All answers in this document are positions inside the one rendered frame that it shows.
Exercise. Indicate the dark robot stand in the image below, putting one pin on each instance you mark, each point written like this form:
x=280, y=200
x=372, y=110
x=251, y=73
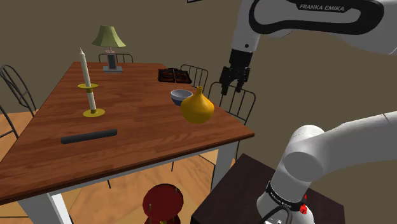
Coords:
x=235, y=192

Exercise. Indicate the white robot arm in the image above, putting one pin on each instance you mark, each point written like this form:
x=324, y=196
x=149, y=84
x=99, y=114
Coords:
x=335, y=149

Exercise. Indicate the red round stool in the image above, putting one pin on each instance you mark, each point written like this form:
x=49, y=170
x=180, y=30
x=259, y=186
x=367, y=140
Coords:
x=162, y=201

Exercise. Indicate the green shade table lamp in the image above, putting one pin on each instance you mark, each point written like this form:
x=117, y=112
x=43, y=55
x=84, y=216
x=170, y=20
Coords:
x=108, y=37

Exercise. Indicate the yellow round vase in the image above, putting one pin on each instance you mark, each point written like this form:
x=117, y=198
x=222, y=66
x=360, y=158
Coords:
x=197, y=108

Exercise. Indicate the dark brown tray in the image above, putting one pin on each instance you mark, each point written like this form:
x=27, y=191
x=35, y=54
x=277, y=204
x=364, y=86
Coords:
x=173, y=77

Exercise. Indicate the dark framed wall picture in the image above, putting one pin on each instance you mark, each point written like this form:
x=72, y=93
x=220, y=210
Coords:
x=193, y=1

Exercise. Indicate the white candle in yellow holder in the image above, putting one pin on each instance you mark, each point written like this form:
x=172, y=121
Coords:
x=90, y=96

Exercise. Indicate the wooden table with white legs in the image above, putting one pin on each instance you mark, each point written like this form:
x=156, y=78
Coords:
x=139, y=130

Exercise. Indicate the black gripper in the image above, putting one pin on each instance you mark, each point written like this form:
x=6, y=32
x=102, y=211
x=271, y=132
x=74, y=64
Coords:
x=239, y=62

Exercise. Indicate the blue and white bowl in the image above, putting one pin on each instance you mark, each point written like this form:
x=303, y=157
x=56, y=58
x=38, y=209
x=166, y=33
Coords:
x=178, y=96

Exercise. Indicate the black cylindrical bar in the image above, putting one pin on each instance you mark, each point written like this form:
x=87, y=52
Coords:
x=90, y=136

